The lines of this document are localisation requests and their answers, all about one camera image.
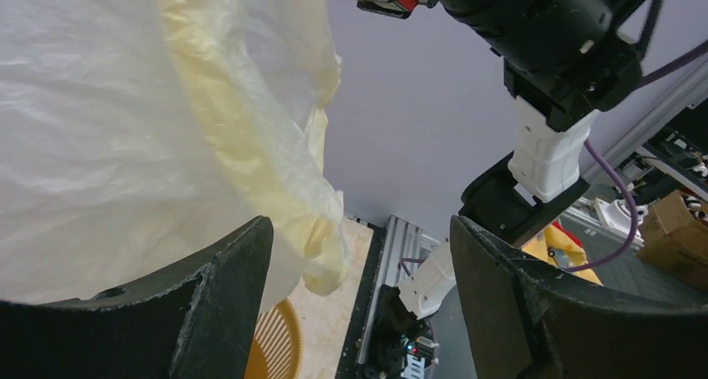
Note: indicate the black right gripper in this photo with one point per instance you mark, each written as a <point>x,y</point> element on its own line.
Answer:
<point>589,44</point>

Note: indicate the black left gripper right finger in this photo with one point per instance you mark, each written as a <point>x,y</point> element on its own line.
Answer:
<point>575,321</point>

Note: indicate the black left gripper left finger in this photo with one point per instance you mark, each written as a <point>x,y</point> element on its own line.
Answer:
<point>194,318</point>

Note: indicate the orange plastic trash bin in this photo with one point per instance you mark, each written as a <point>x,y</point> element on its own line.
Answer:
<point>277,349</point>

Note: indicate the translucent yellowish trash bag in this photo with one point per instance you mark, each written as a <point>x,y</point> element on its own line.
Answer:
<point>137,132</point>

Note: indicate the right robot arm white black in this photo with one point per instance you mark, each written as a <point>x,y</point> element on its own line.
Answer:
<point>524,192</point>

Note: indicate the yellow bag in background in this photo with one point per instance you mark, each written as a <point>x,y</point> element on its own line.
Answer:
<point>557,247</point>

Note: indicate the cardboard box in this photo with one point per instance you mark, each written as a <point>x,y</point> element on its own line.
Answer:
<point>675,238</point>

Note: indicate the right aluminium frame post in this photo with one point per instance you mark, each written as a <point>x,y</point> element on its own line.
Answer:
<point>622,131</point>

